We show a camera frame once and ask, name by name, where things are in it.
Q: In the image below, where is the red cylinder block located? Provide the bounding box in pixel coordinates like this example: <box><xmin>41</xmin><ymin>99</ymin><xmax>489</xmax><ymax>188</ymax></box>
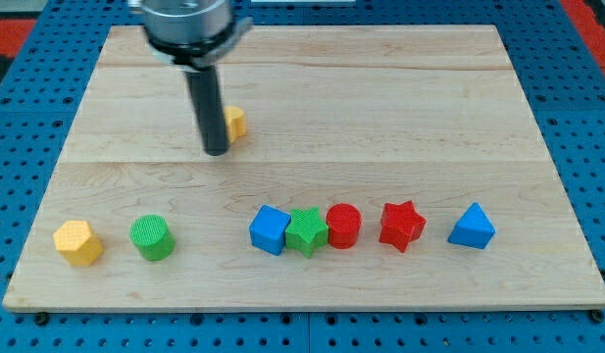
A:
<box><xmin>326</xmin><ymin>203</ymin><xmax>362</xmax><ymax>249</ymax></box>

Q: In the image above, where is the red star block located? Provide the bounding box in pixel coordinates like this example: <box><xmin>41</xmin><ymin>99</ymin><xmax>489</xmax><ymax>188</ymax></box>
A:
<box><xmin>378</xmin><ymin>201</ymin><xmax>427</xmax><ymax>253</ymax></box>

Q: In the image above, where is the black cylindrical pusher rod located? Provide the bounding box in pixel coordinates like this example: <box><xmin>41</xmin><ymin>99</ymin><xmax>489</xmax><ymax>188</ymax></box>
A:
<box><xmin>185</xmin><ymin>66</ymin><xmax>229</xmax><ymax>156</ymax></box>

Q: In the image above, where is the yellow heart block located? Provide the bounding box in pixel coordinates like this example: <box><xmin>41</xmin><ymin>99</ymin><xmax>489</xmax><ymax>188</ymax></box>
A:
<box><xmin>224</xmin><ymin>106</ymin><xmax>247</xmax><ymax>144</ymax></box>

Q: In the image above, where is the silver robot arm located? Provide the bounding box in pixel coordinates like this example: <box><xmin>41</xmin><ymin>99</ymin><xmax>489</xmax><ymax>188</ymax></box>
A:
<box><xmin>128</xmin><ymin>0</ymin><xmax>253</xmax><ymax>156</ymax></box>

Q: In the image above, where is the wooden board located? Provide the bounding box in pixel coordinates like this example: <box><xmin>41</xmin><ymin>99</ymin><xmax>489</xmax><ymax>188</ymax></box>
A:
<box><xmin>3</xmin><ymin>25</ymin><xmax>605</xmax><ymax>313</ymax></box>

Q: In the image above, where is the yellow hexagon block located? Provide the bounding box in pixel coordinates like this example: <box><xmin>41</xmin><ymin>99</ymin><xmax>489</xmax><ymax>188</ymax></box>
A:
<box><xmin>52</xmin><ymin>220</ymin><xmax>104</xmax><ymax>267</ymax></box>

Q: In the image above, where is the green star block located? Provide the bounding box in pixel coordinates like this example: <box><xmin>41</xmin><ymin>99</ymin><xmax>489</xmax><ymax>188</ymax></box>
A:
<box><xmin>285</xmin><ymin>207</ymin><xmax>329</xmax><ymax>259</ymax></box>

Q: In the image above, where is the green cylinder block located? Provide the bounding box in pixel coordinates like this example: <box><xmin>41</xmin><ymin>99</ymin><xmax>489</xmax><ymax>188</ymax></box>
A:
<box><xmin>129</xmin><ymin>214</ymin><xmax>176</xmax><ymax>262</ymax></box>

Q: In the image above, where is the blue cube block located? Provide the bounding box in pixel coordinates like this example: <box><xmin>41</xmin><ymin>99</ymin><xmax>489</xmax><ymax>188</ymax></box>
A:
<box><xmin>249</xmin><ymin>205</ymin><xmax>291</xmax><ymax>256</ymax></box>

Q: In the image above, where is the blue triangle block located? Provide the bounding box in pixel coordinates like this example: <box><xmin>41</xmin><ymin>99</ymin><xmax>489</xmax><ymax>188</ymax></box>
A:
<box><xmin>448</xmin><ymin>202</ymin><xmax>496</xmax><ymax>249</ymax></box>

